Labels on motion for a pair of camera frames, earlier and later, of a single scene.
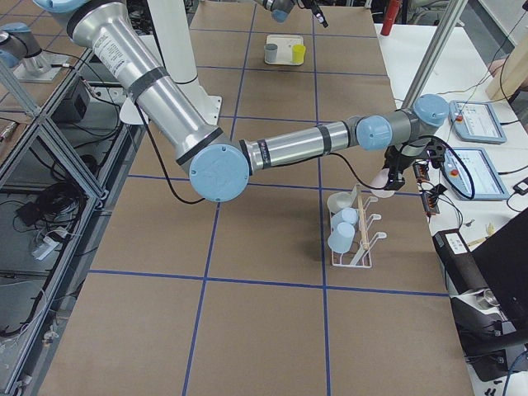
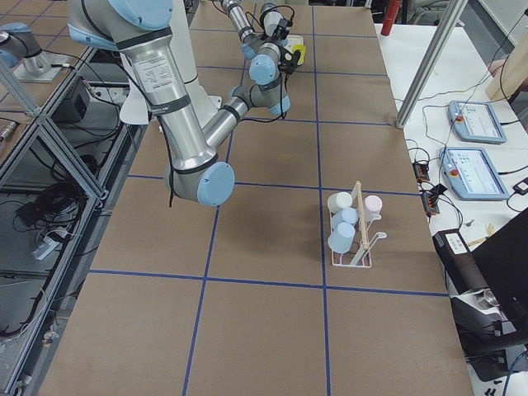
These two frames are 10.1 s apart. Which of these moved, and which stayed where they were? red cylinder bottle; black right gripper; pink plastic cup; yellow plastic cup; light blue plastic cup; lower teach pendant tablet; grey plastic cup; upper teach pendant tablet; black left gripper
Moved: black left gripper; grey plastic cup; pink plastic cup; black right gripper
Stayed: yellow plastic cup; light blue plastic cup; lower teach pendant tablet; upper teach pendant tablet; red cylinder bottle
